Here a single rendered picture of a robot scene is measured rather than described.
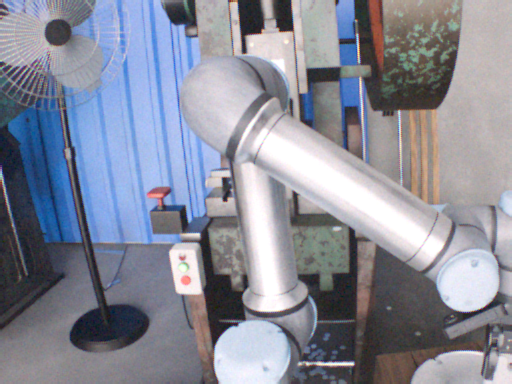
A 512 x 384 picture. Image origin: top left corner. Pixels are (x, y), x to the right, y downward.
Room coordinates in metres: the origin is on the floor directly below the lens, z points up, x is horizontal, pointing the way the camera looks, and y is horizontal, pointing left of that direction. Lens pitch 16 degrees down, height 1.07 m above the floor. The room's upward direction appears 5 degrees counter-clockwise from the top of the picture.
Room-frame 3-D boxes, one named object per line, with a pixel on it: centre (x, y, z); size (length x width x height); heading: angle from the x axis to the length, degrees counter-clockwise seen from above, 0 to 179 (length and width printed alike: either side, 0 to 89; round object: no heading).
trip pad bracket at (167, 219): (1.18, 0.26, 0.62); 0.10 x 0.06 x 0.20; 79
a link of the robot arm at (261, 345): (0.56, 0.03, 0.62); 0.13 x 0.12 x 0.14; 158
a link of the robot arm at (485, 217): (0.55, -0.29, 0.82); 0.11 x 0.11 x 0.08; 68
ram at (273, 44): (1.31, -0.09, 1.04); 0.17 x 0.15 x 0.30; 169
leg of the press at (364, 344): (1.44, -0.38, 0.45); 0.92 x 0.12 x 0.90; 169
